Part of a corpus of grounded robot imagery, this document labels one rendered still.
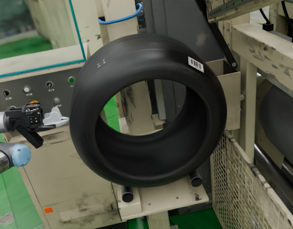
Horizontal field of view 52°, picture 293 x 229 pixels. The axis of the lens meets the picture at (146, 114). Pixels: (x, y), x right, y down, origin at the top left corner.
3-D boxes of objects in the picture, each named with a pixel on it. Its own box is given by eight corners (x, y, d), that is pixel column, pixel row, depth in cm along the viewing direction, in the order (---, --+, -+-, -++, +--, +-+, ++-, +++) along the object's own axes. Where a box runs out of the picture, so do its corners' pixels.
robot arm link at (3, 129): (-5, 137, 105) (2, 126, 112) (9, 136, 106) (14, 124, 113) (-11, 119, 101) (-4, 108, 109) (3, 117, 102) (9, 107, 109)
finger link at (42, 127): (54, 126, 106) (28, 128, 105) (55, 130, 106) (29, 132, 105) (56, 119, 110) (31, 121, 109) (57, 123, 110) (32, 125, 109)
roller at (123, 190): (117, 152, 149) (115, 145, 147) (125, 151, 149) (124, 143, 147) (123, 204, 119) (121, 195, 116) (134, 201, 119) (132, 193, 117)
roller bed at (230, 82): (199, 115, 164) (195, 64, 149) (224, 110, 165) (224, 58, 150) (211, 134, 147) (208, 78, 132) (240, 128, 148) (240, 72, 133)
